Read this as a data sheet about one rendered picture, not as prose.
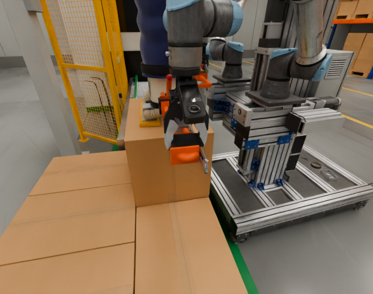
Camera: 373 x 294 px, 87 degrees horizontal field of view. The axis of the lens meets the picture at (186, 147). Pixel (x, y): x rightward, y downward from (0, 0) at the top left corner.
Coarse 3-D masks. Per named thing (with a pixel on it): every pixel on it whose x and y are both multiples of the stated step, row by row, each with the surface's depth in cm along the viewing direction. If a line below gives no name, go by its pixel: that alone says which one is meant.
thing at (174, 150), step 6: (186, 132) 56; (192, 132) 56; (174, 138) 53; (180, 138) 53; (186, 138) 53; (192, 138) 53; (174, 144) 51; (180, 144) 50; (186, 144) 50; (192, 144) 50; (174, 150) 49; (180, 150) 49; (186, 150) 49; (192, 150) 50; (198, 150) 50; (174, 156) 50; (198, 156) 51; (174, 162) 51; (180, 162) 51; (186, 162) 51; (192, 162) 52
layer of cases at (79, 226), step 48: (48, 192) 113; (96, 192) 113; (0, 240) 87; (48, 240) 87; (96, 240) 87; (144, 240) 87; (192, 240) 87; (0, 288) 71; (48, 288) 71; (96, 288) 71; (144, 288) 71; (192, 288) 71; (240, 288) 71
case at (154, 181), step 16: (128, 112) 111; (128, 128) 93; (144, 128) 93; (160, 128) 93; (208, 128) 93; (128, 144) 84; (144, 144) 86; (160, 144) 87; (208, 144) 92; (128, 160) 88; (144, 160) 90; (160, 160) 92; (208, 160) 97; (144, 176) 94; (160, 176) 96; (176, 176) 98; (192, 176) 100; (208, 176) 103; (144, 192) 100; (160, 192) 102; (176, 192) 104; (192, 192) 106; (208, 192) 109
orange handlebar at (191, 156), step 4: (200, 76) 128; (204, 80) 119; (208, 80) 117; (200, 84) 110; (204, 84) 110; (208, 84) 110; (164, 108) 78; (184, 128) 62; (176, 132) 60; (192, 152) 50; (196, 152) 50; (176, 156) 50; (180, 156) 49; (184, 156) 49; (188, 156) 49; (192, 156) 49; (196, 156) 50; (180, 160) 50; (184, 160) 49; (188, 160) 49; (192, 160) 50
